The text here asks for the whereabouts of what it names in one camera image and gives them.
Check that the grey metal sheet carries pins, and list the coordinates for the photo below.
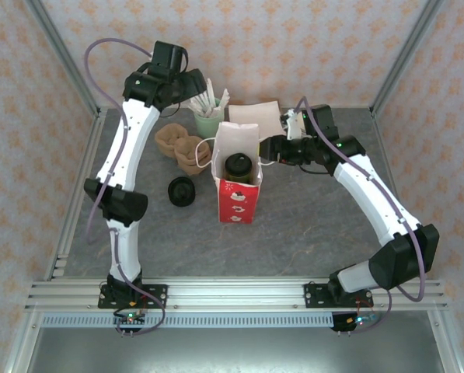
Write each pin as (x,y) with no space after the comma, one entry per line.
(235,353)

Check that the paper wrapped straw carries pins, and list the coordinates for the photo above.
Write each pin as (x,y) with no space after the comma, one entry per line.
(197,105)
(215,112)
(196,110)
(224,99)
(211,93)
(206,103)

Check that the red white paper gift bag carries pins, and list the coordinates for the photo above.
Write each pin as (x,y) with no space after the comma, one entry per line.
(235,206)

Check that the stack of black lids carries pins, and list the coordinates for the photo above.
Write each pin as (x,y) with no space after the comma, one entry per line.
(182,192)

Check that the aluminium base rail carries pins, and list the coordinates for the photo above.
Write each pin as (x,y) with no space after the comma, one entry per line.
(235,295)

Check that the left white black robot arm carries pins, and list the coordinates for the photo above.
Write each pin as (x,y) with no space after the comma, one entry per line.
(132,143)

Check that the aluminium lower frame bar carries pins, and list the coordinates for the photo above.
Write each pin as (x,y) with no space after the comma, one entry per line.
(21,346)
(447,346)

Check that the stack of brown cup carriers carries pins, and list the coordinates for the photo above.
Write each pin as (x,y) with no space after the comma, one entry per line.
(185,155)

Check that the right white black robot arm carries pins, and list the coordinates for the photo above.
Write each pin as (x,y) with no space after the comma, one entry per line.
(371,194)

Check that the aluminium frame post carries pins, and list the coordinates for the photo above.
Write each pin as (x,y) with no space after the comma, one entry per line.
(406,50)
(60,50)

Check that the small circuit board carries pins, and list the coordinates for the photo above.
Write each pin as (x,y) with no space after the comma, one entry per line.
(130,316)
(358,320)

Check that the mint green straw holder cup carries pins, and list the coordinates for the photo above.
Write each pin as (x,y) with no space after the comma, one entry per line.
(204,124)

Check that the stack of white napkins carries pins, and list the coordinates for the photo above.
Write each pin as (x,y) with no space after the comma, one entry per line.
(251,112)

